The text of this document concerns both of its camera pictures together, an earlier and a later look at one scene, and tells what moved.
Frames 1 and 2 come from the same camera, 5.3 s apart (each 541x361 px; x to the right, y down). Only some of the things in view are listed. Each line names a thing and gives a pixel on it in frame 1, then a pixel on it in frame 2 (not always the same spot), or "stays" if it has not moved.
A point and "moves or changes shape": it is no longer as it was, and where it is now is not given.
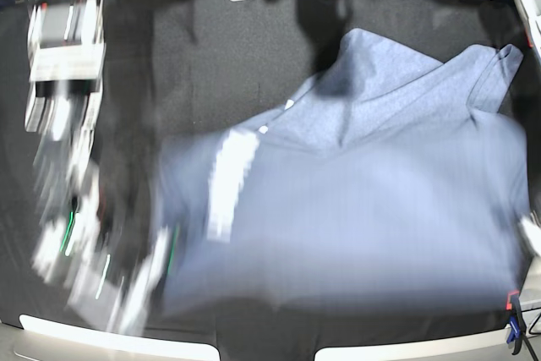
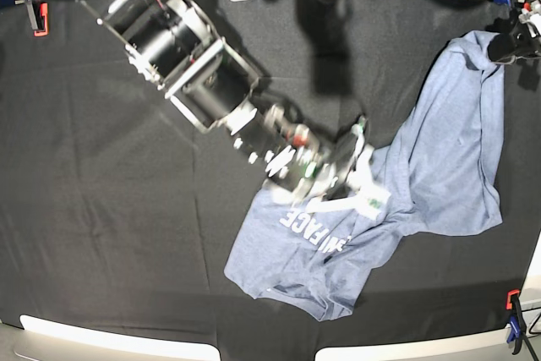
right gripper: [532, 231] to [517, 44]
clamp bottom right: [517, 325] stays
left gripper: [101, 290] to [303, 166]
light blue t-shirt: [390, 179] moves or changes shape
